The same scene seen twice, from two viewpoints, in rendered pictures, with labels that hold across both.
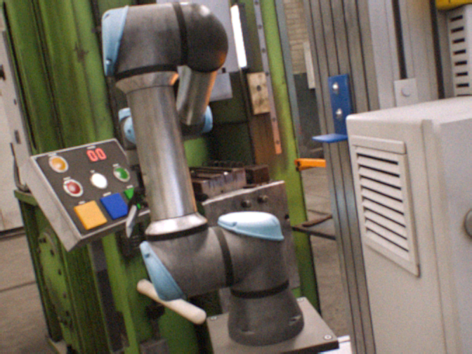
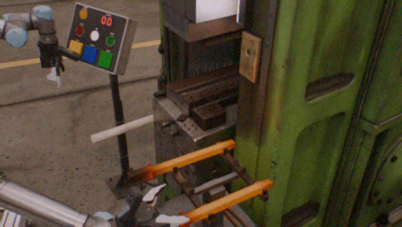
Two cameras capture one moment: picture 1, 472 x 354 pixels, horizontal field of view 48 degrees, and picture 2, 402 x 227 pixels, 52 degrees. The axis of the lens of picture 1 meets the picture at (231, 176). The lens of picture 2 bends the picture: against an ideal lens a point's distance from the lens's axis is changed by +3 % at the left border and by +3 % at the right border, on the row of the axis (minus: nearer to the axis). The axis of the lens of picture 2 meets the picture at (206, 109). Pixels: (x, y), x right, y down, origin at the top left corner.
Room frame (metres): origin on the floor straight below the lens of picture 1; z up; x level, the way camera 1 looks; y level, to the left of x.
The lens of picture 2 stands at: (2.05, -1.48, 1.94)
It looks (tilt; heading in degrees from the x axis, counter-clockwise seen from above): 35 degrees down; 87
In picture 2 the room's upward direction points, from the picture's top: 2 degrees clockwise
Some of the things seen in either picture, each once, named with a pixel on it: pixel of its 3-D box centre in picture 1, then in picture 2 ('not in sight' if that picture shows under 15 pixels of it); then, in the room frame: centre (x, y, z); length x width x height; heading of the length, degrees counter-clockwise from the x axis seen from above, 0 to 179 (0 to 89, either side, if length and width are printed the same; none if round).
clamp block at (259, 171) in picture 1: (253, 174); (209, 116); (2.15, -0.09, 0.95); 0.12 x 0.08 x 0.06; 31
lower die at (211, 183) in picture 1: (197, 180); (215, 86); (2.19, 0.14, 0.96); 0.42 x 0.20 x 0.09; 31
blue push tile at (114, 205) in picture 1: (114, 206); (90, 54); (1.57, 0.36, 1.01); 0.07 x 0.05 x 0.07; 146
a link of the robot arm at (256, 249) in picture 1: (249, 247); not in sight; (0.99, -0.01, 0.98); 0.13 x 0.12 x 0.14; 104
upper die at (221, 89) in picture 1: (182, 93); (218, 12); (2.19, 0.14, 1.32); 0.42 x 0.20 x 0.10; 31
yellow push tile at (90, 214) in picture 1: (90, 215); (75, 49); (1.49, 0.42, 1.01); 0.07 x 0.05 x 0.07; 146
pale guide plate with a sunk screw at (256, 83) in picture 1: (258, 93); (250, 57); (2.28, -0.17, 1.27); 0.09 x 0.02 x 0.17; 121
